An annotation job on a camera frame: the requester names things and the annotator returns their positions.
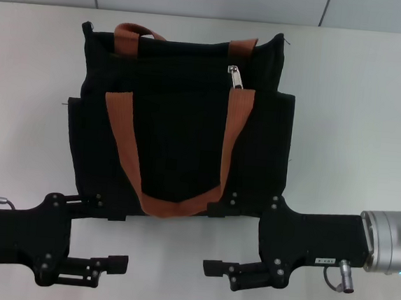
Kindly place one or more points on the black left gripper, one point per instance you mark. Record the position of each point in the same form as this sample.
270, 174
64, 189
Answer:
14, 235

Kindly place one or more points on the silver zipper pull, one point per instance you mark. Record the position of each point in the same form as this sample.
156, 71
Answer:
236, 77

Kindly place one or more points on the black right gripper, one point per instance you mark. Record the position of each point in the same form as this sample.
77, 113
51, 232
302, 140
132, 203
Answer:
312, 237

